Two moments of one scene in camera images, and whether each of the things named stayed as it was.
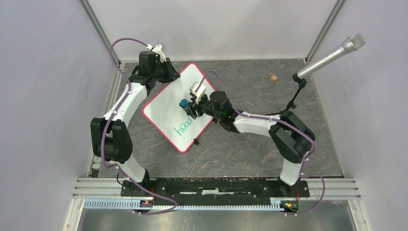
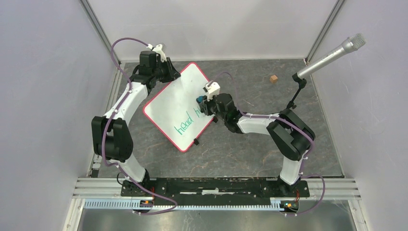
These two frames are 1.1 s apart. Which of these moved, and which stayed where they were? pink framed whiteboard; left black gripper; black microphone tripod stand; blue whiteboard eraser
Moved: blue whiteboard eraser
Stayed: pink framed whiteboard; left black gripper; black microphone tripod stand
